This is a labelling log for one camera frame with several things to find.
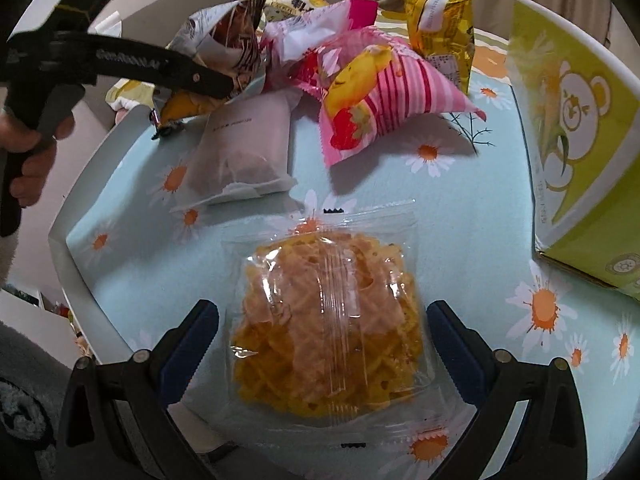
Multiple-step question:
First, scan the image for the white table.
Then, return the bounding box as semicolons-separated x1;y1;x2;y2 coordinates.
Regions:
47;107;157;361

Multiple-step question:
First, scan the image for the green striped floral blanket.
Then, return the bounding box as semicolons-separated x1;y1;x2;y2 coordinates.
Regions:
105;0;516;111

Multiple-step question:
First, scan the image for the yellow white printed snack packet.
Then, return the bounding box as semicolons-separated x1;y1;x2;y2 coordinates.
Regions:
262;0;331;23

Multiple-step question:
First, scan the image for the pink striped snack packet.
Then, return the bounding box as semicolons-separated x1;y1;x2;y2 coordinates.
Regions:
317;30;488;168

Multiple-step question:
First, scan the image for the white snack bag black lettering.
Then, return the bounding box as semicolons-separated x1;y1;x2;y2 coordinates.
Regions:
160;0;268;132

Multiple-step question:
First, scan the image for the green cardboard box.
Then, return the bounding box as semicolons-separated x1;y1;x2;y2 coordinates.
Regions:
507;0;640;302

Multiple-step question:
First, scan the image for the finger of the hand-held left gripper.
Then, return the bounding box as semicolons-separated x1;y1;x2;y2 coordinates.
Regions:
150;109;177;141
162;52;236;100

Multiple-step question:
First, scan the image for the frosted pink snack packet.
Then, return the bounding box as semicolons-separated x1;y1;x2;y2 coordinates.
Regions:
170;92;297;213

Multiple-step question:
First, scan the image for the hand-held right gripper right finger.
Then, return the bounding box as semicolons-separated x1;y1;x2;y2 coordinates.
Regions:
425;300;588;480

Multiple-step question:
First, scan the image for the person's left hand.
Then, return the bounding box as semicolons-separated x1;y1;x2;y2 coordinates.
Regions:
0;110;77;209

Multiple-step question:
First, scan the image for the grey rug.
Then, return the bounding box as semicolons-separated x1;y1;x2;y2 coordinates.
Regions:
0;320;76;480

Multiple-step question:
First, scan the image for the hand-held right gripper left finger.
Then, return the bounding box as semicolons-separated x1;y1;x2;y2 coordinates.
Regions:
56;299;221;480

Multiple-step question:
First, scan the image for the clear packet of yellow chips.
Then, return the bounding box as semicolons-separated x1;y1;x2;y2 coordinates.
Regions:
220;207;451;456

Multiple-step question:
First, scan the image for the pink white snack packet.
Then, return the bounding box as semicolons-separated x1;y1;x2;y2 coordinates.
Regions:
260;0;381;92

